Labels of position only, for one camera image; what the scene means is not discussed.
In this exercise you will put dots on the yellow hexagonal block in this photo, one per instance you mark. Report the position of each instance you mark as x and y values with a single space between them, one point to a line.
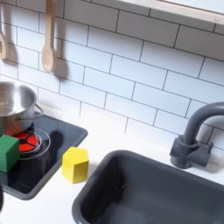
74 165

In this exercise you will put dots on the green cube block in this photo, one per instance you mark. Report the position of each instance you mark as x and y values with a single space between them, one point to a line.
8 153

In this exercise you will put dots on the black stove top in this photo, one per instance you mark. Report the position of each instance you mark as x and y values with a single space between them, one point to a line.
57 145

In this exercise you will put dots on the dark grey tap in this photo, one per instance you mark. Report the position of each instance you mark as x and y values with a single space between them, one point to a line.
191 140

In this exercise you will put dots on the dark grey sink basin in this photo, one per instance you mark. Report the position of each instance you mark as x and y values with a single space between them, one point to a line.
151 189

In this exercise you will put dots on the wooden spoon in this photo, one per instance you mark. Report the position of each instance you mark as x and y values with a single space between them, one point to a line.
49 52

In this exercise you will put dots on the red stove burner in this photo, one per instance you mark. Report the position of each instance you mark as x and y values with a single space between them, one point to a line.
27 142

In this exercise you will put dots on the steel pot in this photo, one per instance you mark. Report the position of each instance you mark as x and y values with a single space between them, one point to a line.
14 106

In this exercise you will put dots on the wooden slotted spatula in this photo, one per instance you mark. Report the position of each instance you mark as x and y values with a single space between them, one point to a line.
2 43

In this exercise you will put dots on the white wall shelf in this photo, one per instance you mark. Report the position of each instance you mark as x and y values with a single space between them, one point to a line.
186 8

